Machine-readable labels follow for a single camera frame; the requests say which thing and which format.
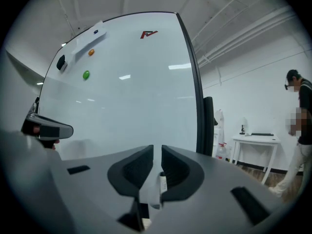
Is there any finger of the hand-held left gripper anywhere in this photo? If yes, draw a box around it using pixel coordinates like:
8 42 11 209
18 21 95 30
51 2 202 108
36 117 74 141

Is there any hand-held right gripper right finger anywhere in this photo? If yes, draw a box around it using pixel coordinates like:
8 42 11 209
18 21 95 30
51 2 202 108
149 144 295 234

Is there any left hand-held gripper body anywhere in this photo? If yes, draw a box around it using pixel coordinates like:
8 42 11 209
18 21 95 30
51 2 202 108
23 113 41 137

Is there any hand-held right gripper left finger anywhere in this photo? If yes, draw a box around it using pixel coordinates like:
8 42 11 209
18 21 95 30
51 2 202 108
60 144 155 234

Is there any white tube with dark cap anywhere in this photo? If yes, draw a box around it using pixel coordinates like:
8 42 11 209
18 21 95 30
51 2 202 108
159 171 169 196

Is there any black eraser pad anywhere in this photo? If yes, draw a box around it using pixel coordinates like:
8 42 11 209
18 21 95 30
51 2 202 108
56 55 68 72

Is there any whiteboard on black stand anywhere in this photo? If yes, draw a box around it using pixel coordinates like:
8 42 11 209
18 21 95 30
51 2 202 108
34 11 205 209

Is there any clear water jug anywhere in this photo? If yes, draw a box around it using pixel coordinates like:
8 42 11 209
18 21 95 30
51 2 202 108
215 142 227 160

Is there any black office chair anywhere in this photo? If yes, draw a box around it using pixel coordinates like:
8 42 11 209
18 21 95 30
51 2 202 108
203 96 218 157

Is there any white table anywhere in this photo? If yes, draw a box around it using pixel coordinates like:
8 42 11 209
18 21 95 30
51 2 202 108
230 133 281 185

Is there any white paper sheet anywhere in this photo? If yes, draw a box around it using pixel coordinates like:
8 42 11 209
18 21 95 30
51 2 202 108
70 20 107 63

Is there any white ceiling pipe bundle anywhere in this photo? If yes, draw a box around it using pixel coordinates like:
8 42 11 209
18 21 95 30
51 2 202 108
192 3 303 68

